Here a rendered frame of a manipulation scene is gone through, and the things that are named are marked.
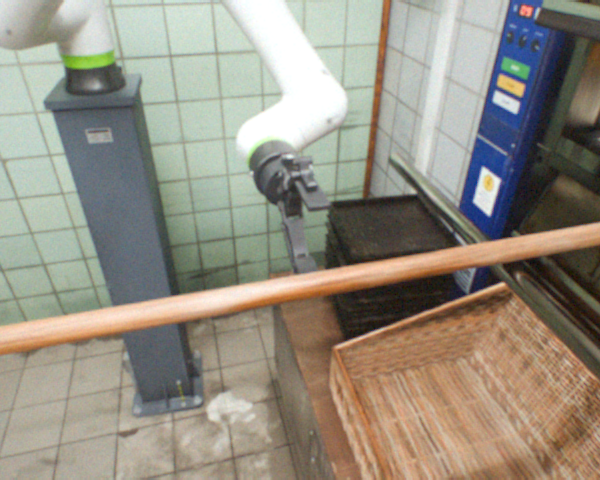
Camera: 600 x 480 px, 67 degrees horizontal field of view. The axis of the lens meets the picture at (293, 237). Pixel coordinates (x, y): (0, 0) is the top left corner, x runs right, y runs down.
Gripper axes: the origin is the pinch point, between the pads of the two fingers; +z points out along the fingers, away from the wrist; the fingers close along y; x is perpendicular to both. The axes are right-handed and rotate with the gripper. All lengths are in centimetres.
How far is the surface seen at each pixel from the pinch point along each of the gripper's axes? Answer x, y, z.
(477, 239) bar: -23.6, 0.9, 2.8
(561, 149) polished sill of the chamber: -61, 3, -23
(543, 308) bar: -23.3, 1.0, 17.1
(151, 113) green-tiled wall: 24, 21, -115
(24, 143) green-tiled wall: 67, 28, -116
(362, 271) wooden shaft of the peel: -3.0, -2.3, 9.1
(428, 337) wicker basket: -37, 48, -18
